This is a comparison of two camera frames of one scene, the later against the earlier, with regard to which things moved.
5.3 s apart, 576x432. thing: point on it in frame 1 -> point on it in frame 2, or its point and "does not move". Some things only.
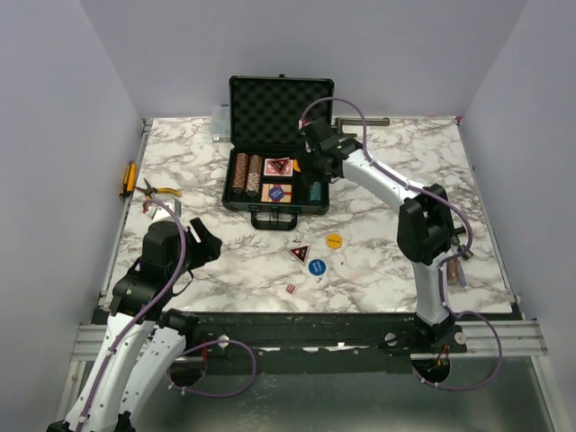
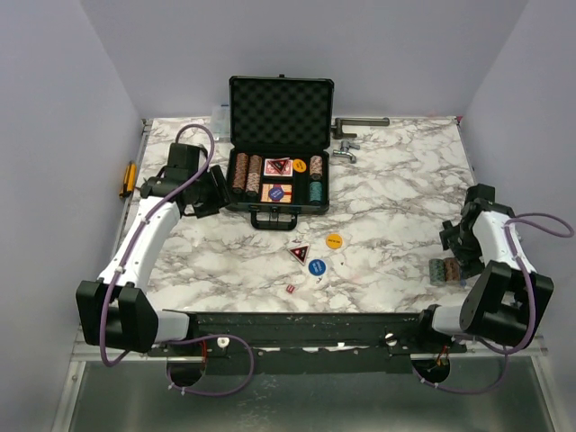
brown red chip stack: (453, 272) does not move
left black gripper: (208, 248) -> (215, 177)
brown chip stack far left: (240, 173) does not move
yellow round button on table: (334, 240) does not move
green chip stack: (315, 191) does not move
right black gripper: (308, 175) -> (470, 264)
